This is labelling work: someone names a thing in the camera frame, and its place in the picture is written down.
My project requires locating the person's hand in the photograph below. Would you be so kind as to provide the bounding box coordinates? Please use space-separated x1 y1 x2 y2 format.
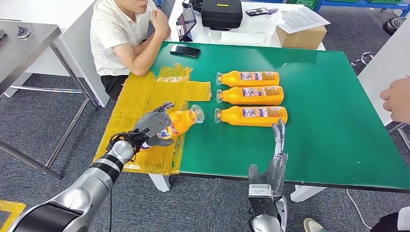
380 76 410 125

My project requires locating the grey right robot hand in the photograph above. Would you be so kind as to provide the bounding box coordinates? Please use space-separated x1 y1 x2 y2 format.
248 119 288 197

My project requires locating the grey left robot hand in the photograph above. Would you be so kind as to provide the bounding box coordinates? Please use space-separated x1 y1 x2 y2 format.
133 101 175 148

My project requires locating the person's right hand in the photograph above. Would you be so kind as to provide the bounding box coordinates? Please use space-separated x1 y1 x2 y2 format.
150 9 170 36

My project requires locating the orange bottle with clear cap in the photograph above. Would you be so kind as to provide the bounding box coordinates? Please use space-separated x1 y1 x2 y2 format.
141 104 205 150
216 70 280 87
214 106 288 128
216 86 285 106

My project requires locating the black tablet on stand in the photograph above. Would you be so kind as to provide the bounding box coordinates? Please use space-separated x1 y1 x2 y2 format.
176 6 198 43

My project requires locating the yellow taped cardboard mat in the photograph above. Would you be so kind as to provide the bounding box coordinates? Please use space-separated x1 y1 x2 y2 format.
92 64 213 176

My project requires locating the white table leg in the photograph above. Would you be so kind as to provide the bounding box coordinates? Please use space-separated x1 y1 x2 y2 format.
290 185 327 203
148 173 171 193

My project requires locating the black device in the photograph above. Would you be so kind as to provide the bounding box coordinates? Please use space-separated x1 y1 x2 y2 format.
182 0 203 12

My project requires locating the white side table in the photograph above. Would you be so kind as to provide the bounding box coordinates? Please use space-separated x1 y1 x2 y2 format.
357 19 410 151

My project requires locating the person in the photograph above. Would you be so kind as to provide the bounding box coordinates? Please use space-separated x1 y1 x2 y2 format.
90 0 171 102
303 76 410 232

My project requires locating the chrome chair base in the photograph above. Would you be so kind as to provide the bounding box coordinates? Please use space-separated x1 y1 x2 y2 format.
351 51 379 67

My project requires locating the black carrying case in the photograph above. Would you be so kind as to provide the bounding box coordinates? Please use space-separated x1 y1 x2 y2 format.
201 0 243 31

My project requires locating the black round stool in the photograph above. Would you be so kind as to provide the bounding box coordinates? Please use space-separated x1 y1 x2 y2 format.
382 16 408 36

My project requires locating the brown cardboard box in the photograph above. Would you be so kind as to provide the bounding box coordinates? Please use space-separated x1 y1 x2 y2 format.
275 25 328 50

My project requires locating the printed paper sheet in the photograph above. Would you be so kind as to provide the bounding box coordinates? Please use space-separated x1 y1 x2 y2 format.
270 6 331 34

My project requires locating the green plastic crate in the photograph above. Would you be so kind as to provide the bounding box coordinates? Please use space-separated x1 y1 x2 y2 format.
286 0 321 10

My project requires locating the grey metal part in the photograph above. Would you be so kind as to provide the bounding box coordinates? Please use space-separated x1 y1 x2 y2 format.
16 26 32 39

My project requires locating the steel table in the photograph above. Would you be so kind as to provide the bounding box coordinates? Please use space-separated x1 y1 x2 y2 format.
0 19 98 180

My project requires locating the yellow floor tape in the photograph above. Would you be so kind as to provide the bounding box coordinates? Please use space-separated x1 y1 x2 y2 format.
0 200 26 232

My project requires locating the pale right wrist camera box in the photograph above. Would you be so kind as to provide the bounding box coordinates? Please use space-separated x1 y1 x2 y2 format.
248 184 279 218

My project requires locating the white floor cable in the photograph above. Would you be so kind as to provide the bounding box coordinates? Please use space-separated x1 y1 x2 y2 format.
346 188 374 230

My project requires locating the black smartphone round camera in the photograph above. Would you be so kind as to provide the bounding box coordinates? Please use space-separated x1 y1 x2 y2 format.
245 7 269 17

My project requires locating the blue metal shelf frame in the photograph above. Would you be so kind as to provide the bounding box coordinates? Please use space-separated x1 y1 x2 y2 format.
314 0 410 14

